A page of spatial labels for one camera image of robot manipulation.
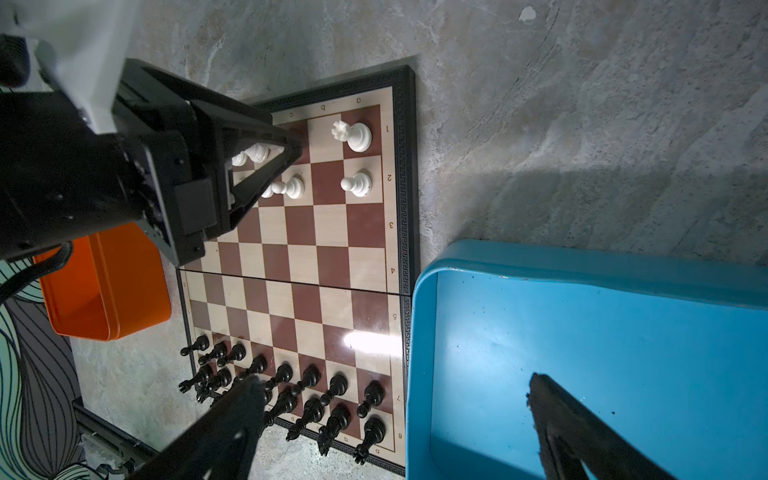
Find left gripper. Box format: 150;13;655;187
113;59;303;266

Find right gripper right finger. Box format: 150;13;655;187
527;373;672;479

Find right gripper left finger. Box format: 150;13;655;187
130;375;265;479

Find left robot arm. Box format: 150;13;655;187
1;1;302;266

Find black pieces on board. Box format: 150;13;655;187
178;334;388;464

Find white pieces on board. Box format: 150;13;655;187
231;116;380;181

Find chess board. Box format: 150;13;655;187
177;66;420;474

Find blue tray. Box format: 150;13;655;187
406;240;767;479

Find orange tray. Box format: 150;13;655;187
40;223;171;341

